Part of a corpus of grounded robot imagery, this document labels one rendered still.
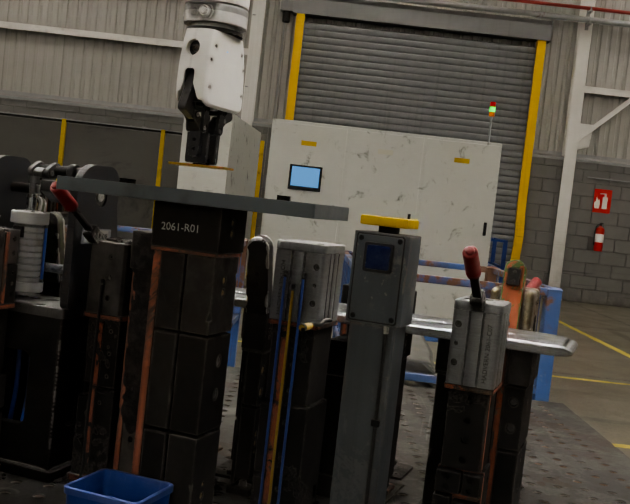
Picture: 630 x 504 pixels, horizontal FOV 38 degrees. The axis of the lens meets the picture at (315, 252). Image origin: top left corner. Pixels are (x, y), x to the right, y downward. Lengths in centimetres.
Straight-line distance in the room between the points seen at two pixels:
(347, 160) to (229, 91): 833
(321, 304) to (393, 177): 828
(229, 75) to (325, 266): 30
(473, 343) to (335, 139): 835
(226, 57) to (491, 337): 51
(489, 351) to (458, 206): 842
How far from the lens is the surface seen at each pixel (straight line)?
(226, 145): 956
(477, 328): 125
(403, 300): 111
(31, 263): 151
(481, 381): 126
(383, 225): 111
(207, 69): 119
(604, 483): 187
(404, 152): 959
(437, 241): 963
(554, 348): 136
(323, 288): 131
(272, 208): 111
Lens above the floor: 117
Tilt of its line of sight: 3 degrees down
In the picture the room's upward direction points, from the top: 6 degrees clockwise
